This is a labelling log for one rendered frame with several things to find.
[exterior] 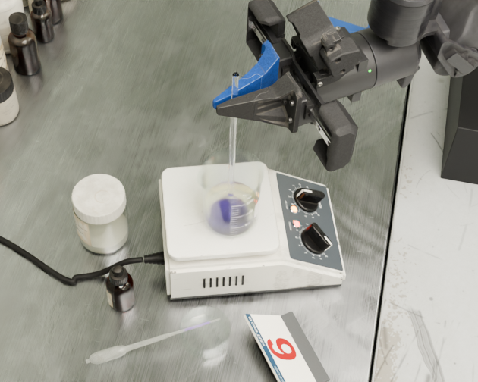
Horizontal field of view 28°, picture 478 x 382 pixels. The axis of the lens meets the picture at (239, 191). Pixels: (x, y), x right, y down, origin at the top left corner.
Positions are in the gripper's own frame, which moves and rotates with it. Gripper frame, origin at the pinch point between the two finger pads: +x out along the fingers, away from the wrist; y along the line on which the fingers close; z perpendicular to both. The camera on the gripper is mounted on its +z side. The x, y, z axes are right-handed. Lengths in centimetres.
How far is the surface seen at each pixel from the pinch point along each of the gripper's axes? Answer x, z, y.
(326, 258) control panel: -7.1, -22.0, 7.7
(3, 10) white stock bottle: 15.0, -18.4, -39.8
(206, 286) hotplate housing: 6.3, -22.9, 5.2
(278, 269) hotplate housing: -1.1, -20.5, 7.6
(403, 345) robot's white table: -11.2, -26.1, 18.8
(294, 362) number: 1.1, -24.5, 16.6
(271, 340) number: 2.6, -23.2, 13.8
